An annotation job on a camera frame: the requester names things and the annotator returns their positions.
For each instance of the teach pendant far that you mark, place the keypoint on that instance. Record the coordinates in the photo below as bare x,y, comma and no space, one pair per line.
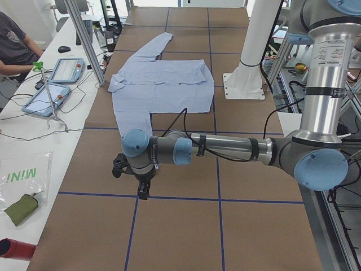
67,70

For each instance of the clear plastic bag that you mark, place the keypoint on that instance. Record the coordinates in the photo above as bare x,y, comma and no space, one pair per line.
28,174

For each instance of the red cylinder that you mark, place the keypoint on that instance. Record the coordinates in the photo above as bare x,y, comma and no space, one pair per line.
13,249

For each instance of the white camera post with base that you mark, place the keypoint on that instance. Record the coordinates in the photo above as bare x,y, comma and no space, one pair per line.
245,82

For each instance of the green cloth pouch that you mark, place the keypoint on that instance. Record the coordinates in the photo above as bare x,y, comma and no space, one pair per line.
22,209

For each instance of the aluminium frame post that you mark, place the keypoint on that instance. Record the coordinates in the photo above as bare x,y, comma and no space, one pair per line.
87,45

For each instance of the teach pendant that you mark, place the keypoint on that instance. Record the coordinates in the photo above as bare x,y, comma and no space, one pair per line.
39,104
67,70

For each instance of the light blue striped shirt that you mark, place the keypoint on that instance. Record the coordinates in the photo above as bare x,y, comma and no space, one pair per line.
146,85

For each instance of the reacher grabber tool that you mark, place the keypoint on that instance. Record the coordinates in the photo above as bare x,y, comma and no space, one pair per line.
38,66

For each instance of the black computer mouse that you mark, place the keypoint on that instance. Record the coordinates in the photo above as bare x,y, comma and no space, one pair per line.
64,49

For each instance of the seated person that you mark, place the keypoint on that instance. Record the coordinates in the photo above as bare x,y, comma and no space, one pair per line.
18,50

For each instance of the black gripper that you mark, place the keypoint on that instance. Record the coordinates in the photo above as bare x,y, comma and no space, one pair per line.
144,179

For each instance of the teach pendant near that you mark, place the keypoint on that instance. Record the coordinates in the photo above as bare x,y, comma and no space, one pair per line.
39,104

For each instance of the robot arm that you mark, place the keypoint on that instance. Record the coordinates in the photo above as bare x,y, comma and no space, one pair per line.
249,169

